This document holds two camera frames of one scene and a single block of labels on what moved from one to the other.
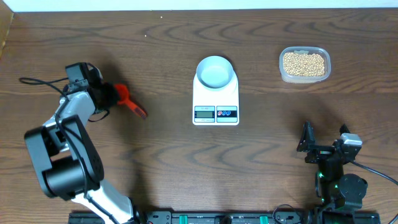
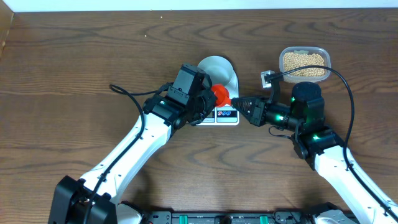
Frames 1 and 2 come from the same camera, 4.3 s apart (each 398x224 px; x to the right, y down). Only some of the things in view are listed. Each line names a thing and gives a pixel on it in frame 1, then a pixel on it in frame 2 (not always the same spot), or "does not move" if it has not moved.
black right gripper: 307,144 to 255,116
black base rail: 227,217 does not move
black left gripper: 114,94 to 209,104
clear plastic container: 304,65 does not move
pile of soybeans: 302,64 does not move
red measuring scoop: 125,99 to 222,94
